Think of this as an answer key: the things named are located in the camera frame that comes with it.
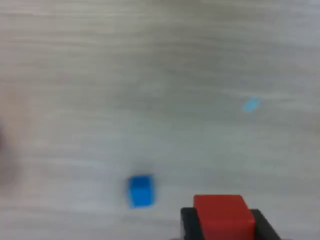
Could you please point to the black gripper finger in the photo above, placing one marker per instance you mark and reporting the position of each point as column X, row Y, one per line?
column 190, row 225
column 265, row 230

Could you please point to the red cube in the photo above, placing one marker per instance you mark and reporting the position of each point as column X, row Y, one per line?
column 222, row 220

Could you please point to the blue cube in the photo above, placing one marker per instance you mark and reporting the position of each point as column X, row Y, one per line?
column 140, row 192

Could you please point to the blue tape piece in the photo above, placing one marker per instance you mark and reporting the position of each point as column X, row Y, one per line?
column 251, row 105

